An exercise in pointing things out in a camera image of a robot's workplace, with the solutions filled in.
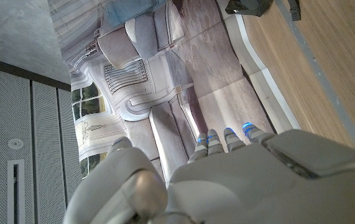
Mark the printed room backdrop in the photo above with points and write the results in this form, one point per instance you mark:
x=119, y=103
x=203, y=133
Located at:
x=164, y=87

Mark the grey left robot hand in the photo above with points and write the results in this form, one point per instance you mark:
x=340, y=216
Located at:
x=258, y=186

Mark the black backpack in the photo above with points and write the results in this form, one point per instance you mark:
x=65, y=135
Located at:
x=248, y=7

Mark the round white ceiling sensor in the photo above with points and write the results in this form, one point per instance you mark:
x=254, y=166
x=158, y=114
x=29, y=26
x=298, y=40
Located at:
x=15, y=144

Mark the white framed ceiling slot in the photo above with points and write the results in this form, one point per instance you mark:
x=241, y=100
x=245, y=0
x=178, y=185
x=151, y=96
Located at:
x=11, y=193

